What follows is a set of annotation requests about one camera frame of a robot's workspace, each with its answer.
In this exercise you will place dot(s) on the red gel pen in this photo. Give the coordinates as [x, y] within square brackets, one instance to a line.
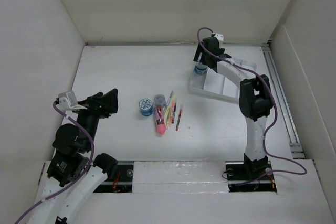
[179, 118]

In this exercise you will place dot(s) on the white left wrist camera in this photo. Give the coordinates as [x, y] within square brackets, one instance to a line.
[68, 101]

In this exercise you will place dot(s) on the clear marker tube pink cap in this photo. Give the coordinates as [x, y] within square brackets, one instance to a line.
[159, 120]

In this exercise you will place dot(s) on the white compartment organizer tray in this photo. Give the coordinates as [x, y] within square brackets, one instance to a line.
[223, 85]

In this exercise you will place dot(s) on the blue cleaning gel jar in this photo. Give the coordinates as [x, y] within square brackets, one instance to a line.
[200, 68]
[146, 107]

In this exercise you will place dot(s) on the blue highlighter pen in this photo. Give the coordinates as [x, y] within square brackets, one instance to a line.
[169, 99]

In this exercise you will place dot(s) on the black gel pen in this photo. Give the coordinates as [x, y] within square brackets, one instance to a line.
[174, 111]

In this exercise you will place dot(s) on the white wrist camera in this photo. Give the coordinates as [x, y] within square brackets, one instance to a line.
[68, 101]
[219, 37]

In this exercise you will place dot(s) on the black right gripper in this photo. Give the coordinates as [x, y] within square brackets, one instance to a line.
[199, 50]

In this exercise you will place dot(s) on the yellow highlighter pen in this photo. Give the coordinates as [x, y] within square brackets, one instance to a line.
[171, 102]

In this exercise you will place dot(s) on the cream highlighter pen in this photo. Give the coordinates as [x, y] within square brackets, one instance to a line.
[167, 113]

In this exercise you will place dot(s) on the clear jar of paper clips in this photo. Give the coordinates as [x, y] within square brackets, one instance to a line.
[159, 100]

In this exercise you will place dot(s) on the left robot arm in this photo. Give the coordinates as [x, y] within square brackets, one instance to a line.
[75, 172]

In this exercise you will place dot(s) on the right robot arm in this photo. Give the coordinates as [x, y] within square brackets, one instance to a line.
[254, 102]

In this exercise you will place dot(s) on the orange highlighter pen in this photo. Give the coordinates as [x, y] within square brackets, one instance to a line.
[171, 113]

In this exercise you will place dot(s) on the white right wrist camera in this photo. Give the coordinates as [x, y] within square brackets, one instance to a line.
[219, 37]

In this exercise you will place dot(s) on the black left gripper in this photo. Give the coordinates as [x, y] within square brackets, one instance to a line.
[90, 103]

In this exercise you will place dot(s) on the aluminium side rail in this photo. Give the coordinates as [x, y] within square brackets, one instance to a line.
[283, 108]

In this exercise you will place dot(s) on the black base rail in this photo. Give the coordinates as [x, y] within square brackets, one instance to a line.
[180, 177]

